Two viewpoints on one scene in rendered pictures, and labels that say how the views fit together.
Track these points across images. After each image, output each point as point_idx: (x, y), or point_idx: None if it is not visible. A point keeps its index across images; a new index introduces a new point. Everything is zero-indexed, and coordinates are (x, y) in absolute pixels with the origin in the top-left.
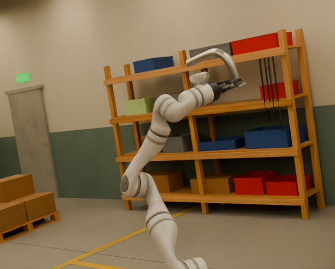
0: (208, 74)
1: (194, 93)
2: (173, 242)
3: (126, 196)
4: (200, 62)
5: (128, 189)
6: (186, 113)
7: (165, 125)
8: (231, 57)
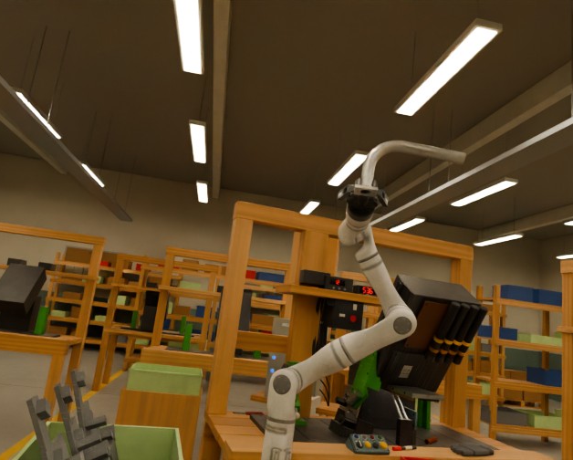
0: None
1: None
2: (313, 358)
3: None
4: (432, 158)
5: None
6: (347, 235)
7: (360, 249)
8: (369, 152)
